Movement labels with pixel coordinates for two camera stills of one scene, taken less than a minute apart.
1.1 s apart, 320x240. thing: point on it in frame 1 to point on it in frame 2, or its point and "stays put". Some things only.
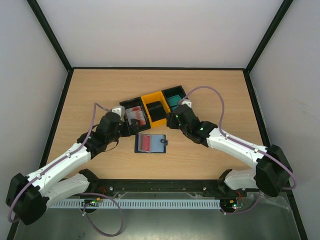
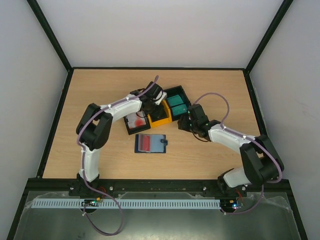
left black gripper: (126, 133) to (146, 112)
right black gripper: (171, 120) to (185, 122)
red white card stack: (136, 113) stays put
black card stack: (156, 111) stays put
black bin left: (135, 111) stays put
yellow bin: (153, 98) stays put
